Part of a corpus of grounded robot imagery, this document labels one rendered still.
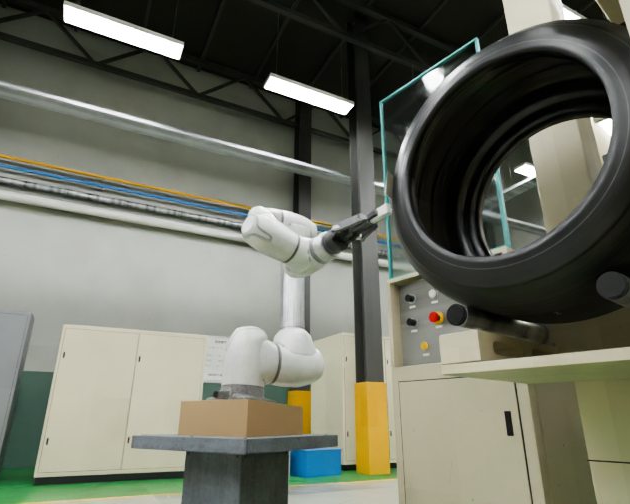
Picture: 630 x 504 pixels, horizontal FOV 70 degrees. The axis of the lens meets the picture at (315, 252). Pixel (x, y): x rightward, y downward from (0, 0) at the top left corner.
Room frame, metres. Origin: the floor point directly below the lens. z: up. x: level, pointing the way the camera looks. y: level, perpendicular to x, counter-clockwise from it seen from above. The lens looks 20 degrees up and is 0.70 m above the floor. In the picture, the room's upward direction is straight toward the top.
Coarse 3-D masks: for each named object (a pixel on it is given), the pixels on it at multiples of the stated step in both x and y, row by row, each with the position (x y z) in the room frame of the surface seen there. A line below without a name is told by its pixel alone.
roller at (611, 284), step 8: (608, 272) 0.68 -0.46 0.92; (616, 272) 0.67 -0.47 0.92; (600, 280) 0.69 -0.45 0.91; (608, 280) 0.68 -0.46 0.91; (616, 280) 0.67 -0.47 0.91; (624, 280) 0.66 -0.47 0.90; (600, 288) 0.69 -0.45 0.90; (608, 288) 0.68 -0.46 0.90; (616, 288) 0.67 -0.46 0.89; (624, 288) 0.66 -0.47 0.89; (608, 296) 0.68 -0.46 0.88; (616, 296) 0.68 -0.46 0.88; (624, 296) 0.68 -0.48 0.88; (624, 304) 0.71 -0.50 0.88
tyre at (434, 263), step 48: (528, 48) 0.68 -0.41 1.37; (576, 48) 0.62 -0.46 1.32; (624, 48) 0.58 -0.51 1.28; (432, 96) 0.86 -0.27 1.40; (480, 96) 0.92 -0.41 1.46; (528, 96) 0.93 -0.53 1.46; (576, 96) 0.88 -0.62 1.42; (624, 96) 0.59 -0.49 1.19; (432, 144) 1.00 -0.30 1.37; (480, 144) 1.05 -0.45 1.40; (624, 144) 0.60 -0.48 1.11; (432, 192) 1.09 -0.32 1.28; (480, 192) 1.09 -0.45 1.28; (624, 192) 0.62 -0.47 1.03; (432, 240) 0.89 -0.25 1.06; (480, 240) 1.11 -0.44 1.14; (576, 240) 0.68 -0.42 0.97; (624, 240) 0.65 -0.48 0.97; (480, 288) 0.82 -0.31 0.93; (528, 288) 0.76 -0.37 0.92; (576, 288) 0.73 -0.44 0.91
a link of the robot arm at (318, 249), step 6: (324, 234) 1.30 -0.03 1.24; (312, 240) 1.32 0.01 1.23; (318, 240) 1.29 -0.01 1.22; (312, 246) 1.31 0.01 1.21; (318, 246) 1.29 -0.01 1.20; (324, 246) 1.29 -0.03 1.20; (312, 252) 1.32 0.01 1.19; (318, 252) 1.31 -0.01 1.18; (324, 252) 1.30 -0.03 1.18; (330, 252) 1.30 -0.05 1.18; (318, 258) 1.33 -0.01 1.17; (324, 258) 1.32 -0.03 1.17; (330, 258) 1.32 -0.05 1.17
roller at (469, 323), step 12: (456, 312) 0.89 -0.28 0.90; (468, 312) 0.88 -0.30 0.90; (480, 312) 0.92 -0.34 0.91; (456, 324) 0.89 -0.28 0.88; (468, 324) 0.90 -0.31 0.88; (480, 324) 0.92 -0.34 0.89; (492, 324) 0.94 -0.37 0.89; (504, 324) 0.97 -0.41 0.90; (516, 324) 1.01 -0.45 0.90; (528, 324) 1.05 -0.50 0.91; (516, 336) 1.03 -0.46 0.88; (528, 336) 1.05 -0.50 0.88; (540, 336) 1.08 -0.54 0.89
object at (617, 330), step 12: (612, 312) 0.98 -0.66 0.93; (624, 312) 0.96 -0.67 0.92; (540, 324) 1.10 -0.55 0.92; (552, 324) 1.08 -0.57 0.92; (564, 324) 1.06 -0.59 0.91; (576, 324) 1.04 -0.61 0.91; (588, 324) 1.02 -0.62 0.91; (600, 324) 1.00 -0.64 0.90; (612, 324) 0.98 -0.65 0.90; (624, 324) 0.97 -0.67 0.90; (552, 336) 1.08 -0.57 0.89; (564, 336) 1.06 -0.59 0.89; (576, 336) 1.04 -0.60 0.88; (588, 336) 1.02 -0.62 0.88; (600, 336) 1.01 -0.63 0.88; (612, 336) 0.99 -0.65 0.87; (624, 336) 0.97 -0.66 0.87; (564, 348) 1.07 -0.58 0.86; (576, 348) 1.05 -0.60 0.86; (588, 348) 1.03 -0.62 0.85; (600, 348) 1.01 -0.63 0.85; (612, 348) 1.01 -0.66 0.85
